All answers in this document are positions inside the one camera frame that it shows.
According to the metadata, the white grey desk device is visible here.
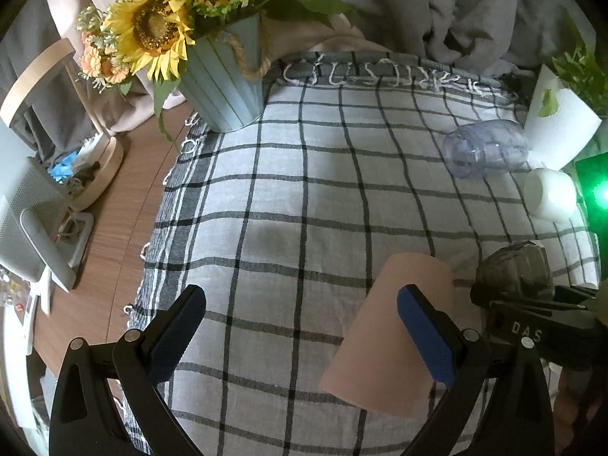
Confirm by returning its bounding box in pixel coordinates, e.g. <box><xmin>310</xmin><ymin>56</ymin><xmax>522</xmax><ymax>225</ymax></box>
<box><xmin>0</xmin><ymin>117</ymin><xmax>95</xmax><ymax>317</ymax></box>

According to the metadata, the pink plastic cup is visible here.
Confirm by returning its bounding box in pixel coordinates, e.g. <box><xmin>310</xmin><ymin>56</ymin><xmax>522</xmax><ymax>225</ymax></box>
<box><xmin>320</xmin><ymin>252</ymin><xmax>454</xmax><ymax>419</ymax></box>

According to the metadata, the black white checked tablecloth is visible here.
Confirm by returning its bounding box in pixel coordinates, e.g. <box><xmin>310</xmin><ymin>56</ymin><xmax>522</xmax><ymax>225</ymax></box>
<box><xmin>130</xmin><ymin>52</ymin><xmax>600</xmax><ymax>455</ymax></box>

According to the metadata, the wooden ring lamp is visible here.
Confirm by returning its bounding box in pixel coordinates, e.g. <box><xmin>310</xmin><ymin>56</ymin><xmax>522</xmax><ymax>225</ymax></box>
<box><xmin>1</xmin><ymin>38</ymin><xmax>125</xmax><ymax>211</ymax></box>

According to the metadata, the grey curtain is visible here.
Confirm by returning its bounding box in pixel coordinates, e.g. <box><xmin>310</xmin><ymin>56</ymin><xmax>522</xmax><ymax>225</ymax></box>
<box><xmin>344</xmin><ymin>0</ymin><xmax>597</xmax><ymax>76</ymax></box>

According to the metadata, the plain white cup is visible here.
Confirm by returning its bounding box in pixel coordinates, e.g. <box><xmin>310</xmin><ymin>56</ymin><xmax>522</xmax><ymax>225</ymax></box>
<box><xmin>524</xmin><ymin>168</ymin><xmax>577</xmax><ymax>223</ymax></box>

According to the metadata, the clear bluish plastic cup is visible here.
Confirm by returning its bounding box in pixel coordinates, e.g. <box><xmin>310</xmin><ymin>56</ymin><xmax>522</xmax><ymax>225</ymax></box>
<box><xmin>442</xmin><ymin>119</ymin><xmax>529</xmax><ymax>179</ymax></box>

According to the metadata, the green potted plant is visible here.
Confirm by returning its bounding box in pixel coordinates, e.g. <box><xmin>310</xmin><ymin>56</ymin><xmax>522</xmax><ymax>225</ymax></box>
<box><xmin>545</xmin><ymin>16</ymin><xmax>607</xmax><ymax>120</ymax></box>

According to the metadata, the white plant pot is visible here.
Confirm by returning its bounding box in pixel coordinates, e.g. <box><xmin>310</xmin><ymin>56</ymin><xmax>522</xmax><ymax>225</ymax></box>
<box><xmin>524</xmin><ymin>65</ymin><xmax>602</xmax><ymax>170</ymax></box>

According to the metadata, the yellow sunflower bouquet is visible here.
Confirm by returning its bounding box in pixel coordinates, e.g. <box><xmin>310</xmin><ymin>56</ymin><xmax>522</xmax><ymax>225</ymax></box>
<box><xmin>76</xmin><ymin>0</ymin><xmax>355</xmax><ymax>117</ymax></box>

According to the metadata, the light blue flower bucket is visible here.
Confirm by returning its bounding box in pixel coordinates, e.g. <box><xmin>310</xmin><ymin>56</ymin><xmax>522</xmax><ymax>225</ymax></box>
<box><xmin>178</xmin><ymin>16</ymin><xmax>264</xmax><ymax>134</ymax></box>

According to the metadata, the beige pink curtain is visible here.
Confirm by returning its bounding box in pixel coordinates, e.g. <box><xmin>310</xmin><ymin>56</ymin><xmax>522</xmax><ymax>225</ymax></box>
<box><xmin>46</xmin><ymin>0</ymin><xmax>386</xmax><ymax>133</ymax></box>

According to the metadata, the grey glass cup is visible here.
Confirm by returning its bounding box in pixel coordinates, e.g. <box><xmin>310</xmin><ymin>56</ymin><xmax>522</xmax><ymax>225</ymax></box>
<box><xmin>476</xmin><ymin>241</ymin><xmax>554</xmax><ymax>299</ymax></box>

